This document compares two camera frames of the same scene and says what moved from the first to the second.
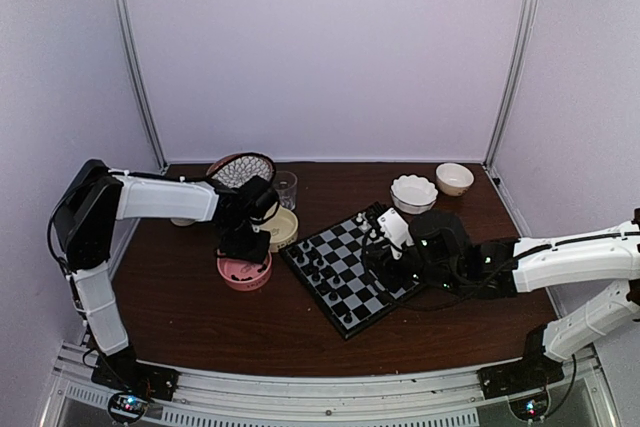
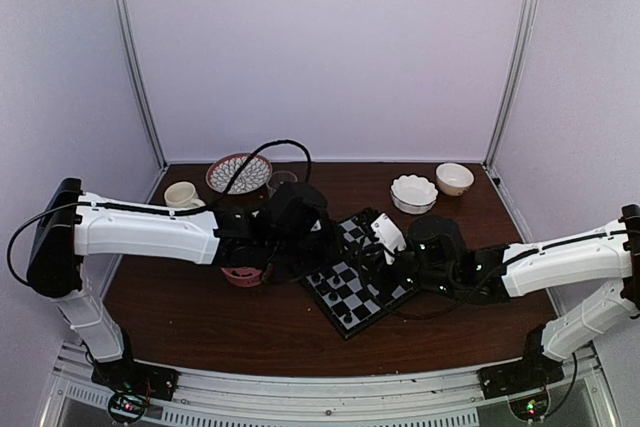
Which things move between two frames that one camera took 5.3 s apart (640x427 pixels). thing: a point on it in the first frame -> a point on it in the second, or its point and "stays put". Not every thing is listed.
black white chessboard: (331, 264) stays put
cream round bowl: (453, 179) stays put
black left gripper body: (242, 242) -> (309, 255)
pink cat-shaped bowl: (243, 275) stays put
